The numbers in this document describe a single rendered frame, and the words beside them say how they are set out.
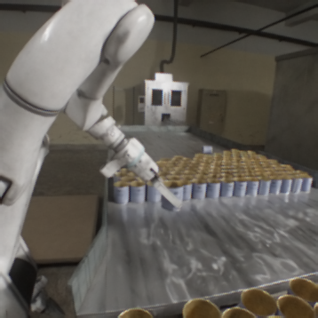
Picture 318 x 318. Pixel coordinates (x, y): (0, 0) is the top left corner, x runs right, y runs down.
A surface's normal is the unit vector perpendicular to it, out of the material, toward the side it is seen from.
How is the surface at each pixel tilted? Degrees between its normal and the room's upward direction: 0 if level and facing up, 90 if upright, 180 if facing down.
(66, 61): 101
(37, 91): 113
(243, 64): 90
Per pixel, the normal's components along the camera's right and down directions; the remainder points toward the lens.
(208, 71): 0.20, 0.26
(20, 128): 0.35, 0.68
